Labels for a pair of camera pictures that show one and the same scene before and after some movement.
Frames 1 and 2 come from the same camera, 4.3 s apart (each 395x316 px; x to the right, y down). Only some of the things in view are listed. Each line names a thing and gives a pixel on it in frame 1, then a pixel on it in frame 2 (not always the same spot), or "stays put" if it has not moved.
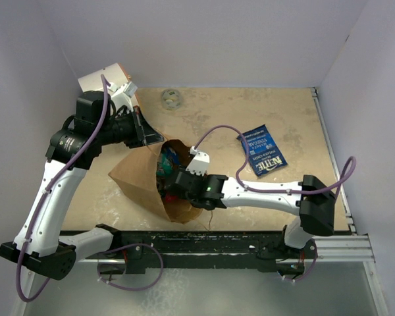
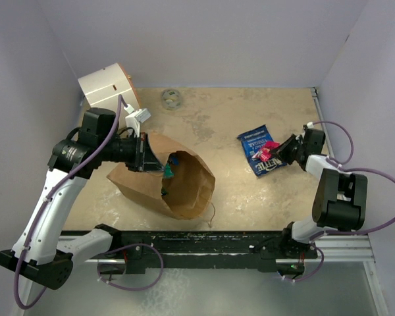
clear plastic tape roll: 171,99 stays put
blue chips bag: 264,156 stays put
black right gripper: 191,174 -> 282,149
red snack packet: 171,198 -> 264,154
